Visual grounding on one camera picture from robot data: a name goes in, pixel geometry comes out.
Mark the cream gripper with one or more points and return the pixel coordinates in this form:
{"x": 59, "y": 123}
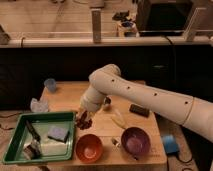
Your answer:
{"x": 86, "y": 111}

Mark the dark purple grape bunch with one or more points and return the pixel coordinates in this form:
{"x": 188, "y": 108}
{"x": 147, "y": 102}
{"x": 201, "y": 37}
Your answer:
{"x": 82, "y": 122}

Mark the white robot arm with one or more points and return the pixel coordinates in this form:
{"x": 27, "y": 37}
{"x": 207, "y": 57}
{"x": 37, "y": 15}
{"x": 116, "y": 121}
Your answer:
{"x": 192, "y": 113}

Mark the red bowl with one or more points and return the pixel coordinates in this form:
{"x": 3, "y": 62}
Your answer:
{"x": 89, "y": 148}

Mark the purple bowl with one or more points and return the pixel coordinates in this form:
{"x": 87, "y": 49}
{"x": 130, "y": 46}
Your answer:
{"x": 135, "y": 142}

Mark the yellow banana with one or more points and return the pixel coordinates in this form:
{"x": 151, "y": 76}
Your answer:
{"x": 118, "y": 119}

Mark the blue sponge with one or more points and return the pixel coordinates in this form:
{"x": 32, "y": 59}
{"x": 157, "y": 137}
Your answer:
{"x": 58, "y": 133}

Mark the blue plastic cup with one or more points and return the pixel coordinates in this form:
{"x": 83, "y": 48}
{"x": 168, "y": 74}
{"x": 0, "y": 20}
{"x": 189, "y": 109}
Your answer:
{"x": 50, "y": 84}

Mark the small metal clip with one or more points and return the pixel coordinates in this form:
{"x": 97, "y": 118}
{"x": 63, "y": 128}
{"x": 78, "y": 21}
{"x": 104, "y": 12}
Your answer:
{"x": 115, "y": 142}

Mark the black rectangular block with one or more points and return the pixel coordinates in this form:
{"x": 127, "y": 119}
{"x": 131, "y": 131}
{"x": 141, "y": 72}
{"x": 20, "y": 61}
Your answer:
{"x": 139, "y": 110}

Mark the crumpled clear plastic bag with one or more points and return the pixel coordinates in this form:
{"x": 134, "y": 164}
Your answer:
{"x": 37, "y": 106}

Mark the white cloth in tray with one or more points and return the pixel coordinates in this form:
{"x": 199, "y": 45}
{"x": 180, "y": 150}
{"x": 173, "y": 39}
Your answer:
{"x": 54, "y": 148}

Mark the metal scrubber in tray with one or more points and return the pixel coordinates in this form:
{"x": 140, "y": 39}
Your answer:
{"x": 32, "y": 151}

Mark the green plastic tray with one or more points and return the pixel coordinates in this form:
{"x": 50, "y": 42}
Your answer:
{"x": 42, "y": 122}

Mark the blue tape roll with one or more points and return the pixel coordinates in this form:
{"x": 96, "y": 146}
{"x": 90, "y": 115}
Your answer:
{"x": 170, "y": 144}

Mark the black monitor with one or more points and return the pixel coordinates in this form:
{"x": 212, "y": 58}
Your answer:
{"x": 162, "y": 16}

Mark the black handled brush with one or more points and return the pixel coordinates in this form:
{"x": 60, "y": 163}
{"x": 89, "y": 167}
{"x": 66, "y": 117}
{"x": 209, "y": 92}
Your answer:
{"x": 33, "y": 132}

